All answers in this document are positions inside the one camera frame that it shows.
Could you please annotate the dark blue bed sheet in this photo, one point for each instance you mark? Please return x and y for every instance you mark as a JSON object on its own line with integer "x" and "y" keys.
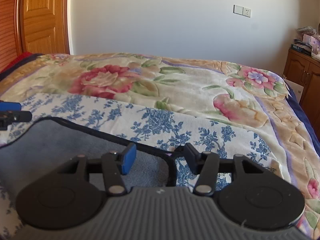
{"x": 292, "y": 101}

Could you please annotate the wooden sideboard cabinet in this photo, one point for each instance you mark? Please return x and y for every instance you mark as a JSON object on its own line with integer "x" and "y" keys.
{"x": 304, "y": 70}

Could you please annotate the white box beside bed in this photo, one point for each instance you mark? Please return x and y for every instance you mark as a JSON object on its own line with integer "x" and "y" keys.
{"x": 296, "y": 88}

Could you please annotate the white wall switch socket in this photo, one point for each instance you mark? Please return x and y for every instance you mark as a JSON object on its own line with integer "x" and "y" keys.
{"x": 243, "y": 11}

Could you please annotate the wooden louvered wardrobe door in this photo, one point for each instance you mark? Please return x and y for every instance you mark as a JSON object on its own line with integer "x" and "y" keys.
{"x": 8, "y": 44}

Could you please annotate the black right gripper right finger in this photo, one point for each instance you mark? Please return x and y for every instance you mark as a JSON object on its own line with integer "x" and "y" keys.
{"x": 206, "y": 165}

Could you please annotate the blue floral white cloth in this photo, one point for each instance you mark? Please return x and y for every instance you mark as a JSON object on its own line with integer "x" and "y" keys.
{"x": 163, "y": 129}

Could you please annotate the floral pastel bed blanket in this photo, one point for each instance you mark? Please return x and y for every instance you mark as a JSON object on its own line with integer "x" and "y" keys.
{"x": 240, "y": 94}

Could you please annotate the red blanket at bedside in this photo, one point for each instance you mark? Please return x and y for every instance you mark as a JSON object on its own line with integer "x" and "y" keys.
{"x": 19, "y": 61}

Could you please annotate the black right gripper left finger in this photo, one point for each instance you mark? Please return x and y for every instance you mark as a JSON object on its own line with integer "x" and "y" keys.
{"x": 117, "y": 164}

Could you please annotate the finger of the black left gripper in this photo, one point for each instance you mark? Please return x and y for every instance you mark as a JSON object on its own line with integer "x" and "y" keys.
{"x": 11, "y": 112}

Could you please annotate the purple and grey towel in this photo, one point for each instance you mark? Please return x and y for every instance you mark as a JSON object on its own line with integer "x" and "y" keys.
{"x": 51, "y": 142}

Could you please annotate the clutter pile on cabinet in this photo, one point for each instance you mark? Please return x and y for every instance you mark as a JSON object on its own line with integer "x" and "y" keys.
{"x": 307, "y": 42}

